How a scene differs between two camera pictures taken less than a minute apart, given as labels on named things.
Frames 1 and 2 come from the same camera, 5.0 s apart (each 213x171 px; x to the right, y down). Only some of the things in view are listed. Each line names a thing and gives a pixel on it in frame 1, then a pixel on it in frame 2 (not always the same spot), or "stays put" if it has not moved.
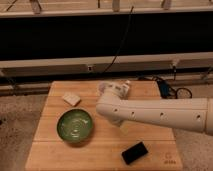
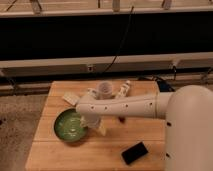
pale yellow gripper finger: [124, 128] to [102, 128]
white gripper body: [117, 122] to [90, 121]
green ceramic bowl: [74, 125] stays put
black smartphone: [134, 152] stays put
